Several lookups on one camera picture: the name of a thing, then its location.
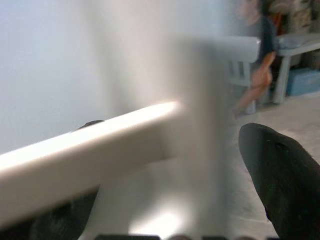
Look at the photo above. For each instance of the white bench table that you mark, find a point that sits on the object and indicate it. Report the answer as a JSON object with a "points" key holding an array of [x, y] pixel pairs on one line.
{"points": [[297, 47]]}

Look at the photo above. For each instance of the white slatted chair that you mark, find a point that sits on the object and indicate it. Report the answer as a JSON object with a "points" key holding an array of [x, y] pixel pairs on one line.
{"points": [[241, 51]]}

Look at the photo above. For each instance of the blue storage box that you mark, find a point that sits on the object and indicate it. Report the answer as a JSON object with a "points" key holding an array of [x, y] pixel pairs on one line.
{"points": [[303, 82]]}

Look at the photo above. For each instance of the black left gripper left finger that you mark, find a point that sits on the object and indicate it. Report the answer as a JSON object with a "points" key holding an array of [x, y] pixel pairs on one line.
{"points": [[60, 220]]}

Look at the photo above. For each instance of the person in dark shirt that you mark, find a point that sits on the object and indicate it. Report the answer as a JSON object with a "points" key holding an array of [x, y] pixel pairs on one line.
{"points": [[266, 42]]}

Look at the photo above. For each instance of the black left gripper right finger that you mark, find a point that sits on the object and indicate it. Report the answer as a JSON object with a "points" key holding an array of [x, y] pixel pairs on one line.
{"points": [[280, 180]]}

